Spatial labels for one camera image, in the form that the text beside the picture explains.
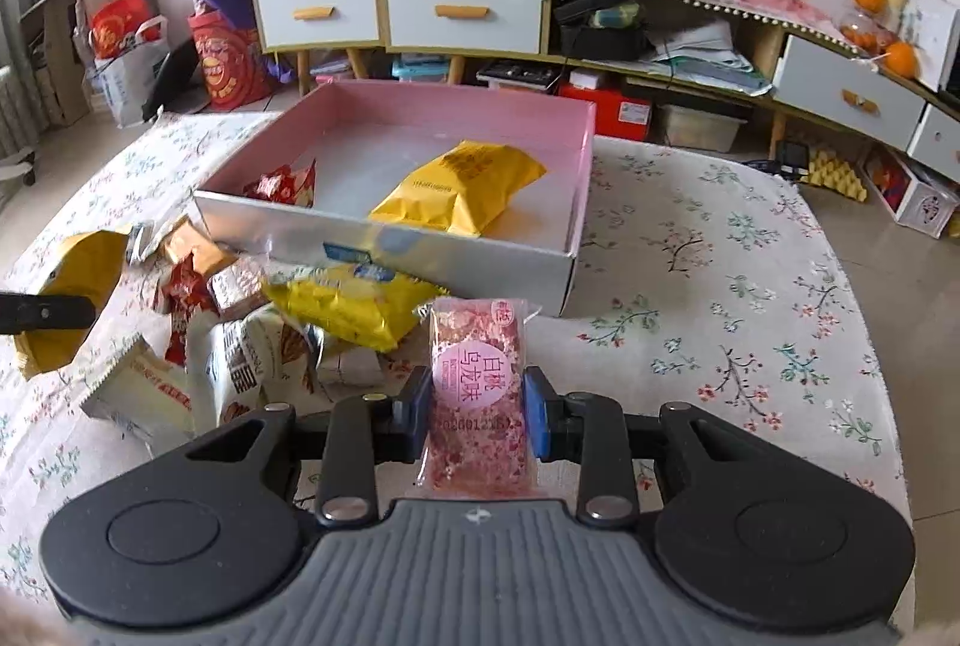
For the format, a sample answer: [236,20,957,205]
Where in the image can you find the red flat box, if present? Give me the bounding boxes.
[557,80,653,141]

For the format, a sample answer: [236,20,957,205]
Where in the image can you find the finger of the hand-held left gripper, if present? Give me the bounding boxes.
[0,290,102,336]

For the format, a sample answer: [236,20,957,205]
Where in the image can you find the small white stand drawer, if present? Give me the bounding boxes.
[906,104,960,184]

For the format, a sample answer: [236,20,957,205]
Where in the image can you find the microwave oven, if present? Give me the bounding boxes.
[898,0,960,92]

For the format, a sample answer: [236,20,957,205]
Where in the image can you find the yellow packet with blue label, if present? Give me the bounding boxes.
[262,263,451,354]

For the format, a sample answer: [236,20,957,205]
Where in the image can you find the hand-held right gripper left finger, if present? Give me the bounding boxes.
[184,365,436,531]

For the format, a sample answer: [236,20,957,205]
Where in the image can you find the floral tablecloth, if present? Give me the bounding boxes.
[0,110,912,617]

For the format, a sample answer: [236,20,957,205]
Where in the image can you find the white brown snack bag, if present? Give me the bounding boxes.
[187,305,331,433]

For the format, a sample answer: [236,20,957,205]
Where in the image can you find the clear plastic bin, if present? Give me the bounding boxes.
[658,102,749,154]

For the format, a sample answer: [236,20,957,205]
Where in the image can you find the white shopping bag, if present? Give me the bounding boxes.
[88,16,173,130]

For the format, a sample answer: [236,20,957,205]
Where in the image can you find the red white snack packet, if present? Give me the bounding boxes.
[154,260,222,321]

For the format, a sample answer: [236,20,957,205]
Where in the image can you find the pink-lined cardboard box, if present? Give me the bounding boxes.
[193,80,597,319]

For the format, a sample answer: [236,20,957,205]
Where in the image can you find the white orange snack packet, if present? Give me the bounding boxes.
[79,332,200,456]

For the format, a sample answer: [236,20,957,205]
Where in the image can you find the white printed box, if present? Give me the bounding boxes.
[862,149,960,240]

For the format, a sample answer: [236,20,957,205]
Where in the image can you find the red plastic bag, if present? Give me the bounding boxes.
[90,0,162,59]

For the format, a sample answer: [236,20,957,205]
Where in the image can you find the small red snack packet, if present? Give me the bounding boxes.
[241,158,317,208]

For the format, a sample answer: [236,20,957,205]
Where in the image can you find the yellow patterned box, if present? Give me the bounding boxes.
[804,142,872,199]

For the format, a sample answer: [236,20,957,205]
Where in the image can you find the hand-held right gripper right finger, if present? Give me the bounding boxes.
[523,362,777,525]

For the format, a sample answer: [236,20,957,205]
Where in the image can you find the pile of loose papers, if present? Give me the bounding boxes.
[649,20,775,97]

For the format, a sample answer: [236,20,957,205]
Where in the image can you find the yellow snack bag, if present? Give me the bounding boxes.
[15,230,132,381]
[369,140,548,240]

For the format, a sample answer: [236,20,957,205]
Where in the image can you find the silver blue snack packet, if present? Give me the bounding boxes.
[124,222,177,265]

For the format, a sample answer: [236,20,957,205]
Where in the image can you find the golden brown bar packet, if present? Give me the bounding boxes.
[157,218,237,276]

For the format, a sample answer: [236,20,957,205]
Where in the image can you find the clear biscuit packet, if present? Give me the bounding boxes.
[206,263,271,321]

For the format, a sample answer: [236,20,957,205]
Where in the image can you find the red gift bag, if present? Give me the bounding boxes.
[189,12,272,112]

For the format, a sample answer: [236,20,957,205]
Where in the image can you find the low wooden media stand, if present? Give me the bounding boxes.
[544,0,960,182]

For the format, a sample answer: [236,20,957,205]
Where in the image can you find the pink snack packet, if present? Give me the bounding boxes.
[412,297,545,493]

